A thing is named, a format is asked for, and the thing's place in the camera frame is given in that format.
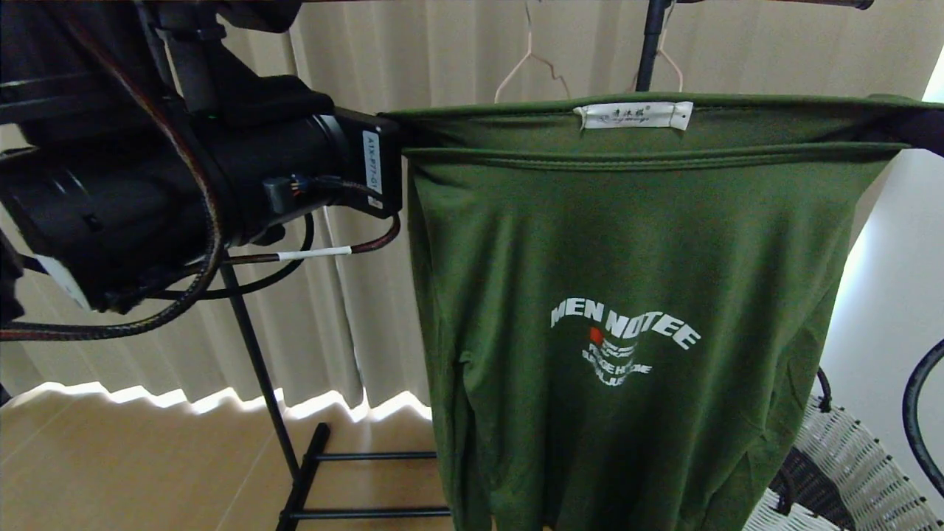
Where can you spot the green long-sleeved shirt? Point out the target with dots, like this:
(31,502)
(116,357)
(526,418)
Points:
(627,243)

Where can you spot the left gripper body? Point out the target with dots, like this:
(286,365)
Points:
(147,199)

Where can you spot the black clothes rack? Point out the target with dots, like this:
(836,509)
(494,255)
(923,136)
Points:
(653,44)

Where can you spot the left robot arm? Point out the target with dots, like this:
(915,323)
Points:
(44,59)

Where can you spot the white laundry basket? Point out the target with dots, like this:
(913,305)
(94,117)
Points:
(848,457)

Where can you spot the pink clothes hanger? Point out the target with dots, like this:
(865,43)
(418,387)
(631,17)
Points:
(528,37)
(675,74)

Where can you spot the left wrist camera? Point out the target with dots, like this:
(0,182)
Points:
(192,66)

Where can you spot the beige curtain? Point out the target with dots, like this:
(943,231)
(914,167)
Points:
(774,51)

